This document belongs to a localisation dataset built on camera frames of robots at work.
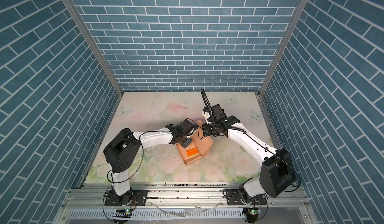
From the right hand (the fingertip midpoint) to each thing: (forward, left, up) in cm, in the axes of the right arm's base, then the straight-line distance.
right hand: (202, 128), depth 83 cm
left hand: (0, +10, -14) cm, 17 cm away
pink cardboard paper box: (-9, +1, -4) cm, 10 cm away
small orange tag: (-8, +6, -14) cm, 17 cm away
